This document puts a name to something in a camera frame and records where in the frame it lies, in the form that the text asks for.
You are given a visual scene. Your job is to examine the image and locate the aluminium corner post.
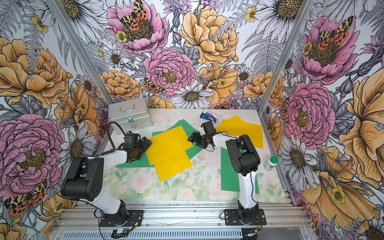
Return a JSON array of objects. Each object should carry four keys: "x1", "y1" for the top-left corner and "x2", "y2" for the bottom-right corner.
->
[
  {"x1": 47, "y1": 1, "x2": 114, "y2": 105},
  {"x1": 258, "y1": 0, "x2": 317, "y2": 116}
]

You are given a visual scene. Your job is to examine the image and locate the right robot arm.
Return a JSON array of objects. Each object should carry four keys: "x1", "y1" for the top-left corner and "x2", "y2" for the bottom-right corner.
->
[{"x1": 188, "y1": 133, "x2": 261, "y2": 225}]

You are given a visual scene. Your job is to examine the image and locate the aluminium corner post left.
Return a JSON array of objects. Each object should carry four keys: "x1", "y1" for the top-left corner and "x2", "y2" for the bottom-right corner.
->
[{"x1": 47, "y1": 1, "x2": 114, "y2": 105}]

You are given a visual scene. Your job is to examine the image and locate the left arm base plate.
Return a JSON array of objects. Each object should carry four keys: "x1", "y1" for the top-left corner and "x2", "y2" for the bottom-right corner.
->
[{"x1": 100, "y1": 210, "x2": 144, "y2": 228}]

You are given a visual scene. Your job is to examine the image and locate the aluminium rail frame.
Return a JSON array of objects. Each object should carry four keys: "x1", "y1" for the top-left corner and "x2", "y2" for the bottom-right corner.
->
[{"x1": 56, "y1": 200, "x2": 310, "y2": 230}]

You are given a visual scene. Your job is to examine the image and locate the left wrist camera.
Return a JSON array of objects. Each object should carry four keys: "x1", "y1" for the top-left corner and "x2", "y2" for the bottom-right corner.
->
[{"x1": 124, "y1": 131, "x2": 141, "y2": 146}]

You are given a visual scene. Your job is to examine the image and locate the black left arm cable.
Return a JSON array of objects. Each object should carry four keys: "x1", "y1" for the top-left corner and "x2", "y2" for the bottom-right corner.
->
[{"x1": 106, "y1": 121, "x2": 127, "y2": 152}]

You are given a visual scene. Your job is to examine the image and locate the aluminium corner post right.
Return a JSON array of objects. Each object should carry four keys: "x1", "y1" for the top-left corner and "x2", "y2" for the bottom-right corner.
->
[{"x1": 258, "y1": 0, "x2": 317, "y2": 116}]

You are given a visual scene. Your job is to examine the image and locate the green cap white bottle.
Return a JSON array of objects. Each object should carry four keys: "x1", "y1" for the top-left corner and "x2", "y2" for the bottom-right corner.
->
[{"x1": 264, "y1": 156, "x2": 279, "y2": 171}]

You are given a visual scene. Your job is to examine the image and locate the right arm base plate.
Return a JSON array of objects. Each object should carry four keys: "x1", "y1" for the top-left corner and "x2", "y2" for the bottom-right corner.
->
[{"x1": 224, "y1": 209, "x2": 267, "y2": 227}]

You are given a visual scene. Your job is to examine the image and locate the yellow paper sheet top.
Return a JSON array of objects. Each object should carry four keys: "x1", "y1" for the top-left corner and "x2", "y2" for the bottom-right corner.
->
[{"x1": 216, "y1": 116, "x2": 264, "y2": 149}]

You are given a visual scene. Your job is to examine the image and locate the silver metal case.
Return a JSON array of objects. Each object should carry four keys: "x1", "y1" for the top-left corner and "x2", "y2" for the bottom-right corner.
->
[{"x1": 108, "y1": 98, "x2": 153, "y2": 132}]

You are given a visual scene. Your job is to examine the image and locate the large green paper sheet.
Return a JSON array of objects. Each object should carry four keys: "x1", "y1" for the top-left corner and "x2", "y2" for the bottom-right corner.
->
[{"x1": 220, "y1": 146, "x2": 260, "y2": 193}]

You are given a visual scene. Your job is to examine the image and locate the blue white snack packet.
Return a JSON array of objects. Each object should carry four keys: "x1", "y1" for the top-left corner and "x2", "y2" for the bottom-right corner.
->
[{"x1": 200, "y1": 109, "x2": 222, "y2": 123}]

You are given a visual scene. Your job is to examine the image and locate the yellow paper sheet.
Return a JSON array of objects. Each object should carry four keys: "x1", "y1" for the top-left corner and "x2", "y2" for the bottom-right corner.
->
[
  {"x1": 216, "y1": 116, "x2": 264, "y2": 149},
  {"x1": 154, "y1": 151, "x2": 193, "y2": 182},
  {"x1": 146, "y1": 126, "x2": 193, "y2": 165}
]

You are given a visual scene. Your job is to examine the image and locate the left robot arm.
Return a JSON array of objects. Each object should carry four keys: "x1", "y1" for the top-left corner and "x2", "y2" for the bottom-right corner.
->
[{"x1": 61, "y1": 138, "x2": 152, "y2": 227}]

